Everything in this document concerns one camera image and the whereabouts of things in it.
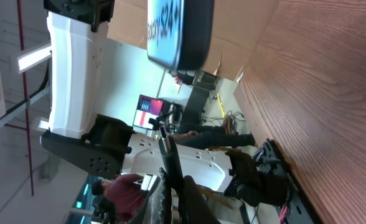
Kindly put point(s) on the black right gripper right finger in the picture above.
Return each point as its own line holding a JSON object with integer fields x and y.
{"x": 196, "y": 211}

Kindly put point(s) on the person in maroon shirt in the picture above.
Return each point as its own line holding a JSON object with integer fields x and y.
{"x": 123, "y": 192}

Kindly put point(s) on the cardboard backdrop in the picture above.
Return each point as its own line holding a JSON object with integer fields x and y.
{"x": 218, "y": 37}

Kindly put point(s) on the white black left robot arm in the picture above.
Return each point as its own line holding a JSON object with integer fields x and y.
{"x": 106, "y": 146}

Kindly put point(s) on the seated person in black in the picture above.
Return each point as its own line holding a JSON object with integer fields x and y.
{"x": 202, "y": 137}

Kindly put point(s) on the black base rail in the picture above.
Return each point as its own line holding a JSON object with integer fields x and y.
{"x": 278, "y": 187}

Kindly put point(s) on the computer monitor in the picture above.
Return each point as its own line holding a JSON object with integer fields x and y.
{"x": 146, "y": 109}

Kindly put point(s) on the Samsung Galaxy smartphone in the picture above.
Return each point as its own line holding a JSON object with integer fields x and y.
{"x": 179, "y": 32}

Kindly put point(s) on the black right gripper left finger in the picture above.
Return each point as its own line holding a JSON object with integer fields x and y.
{"x": 157, "y": 207}

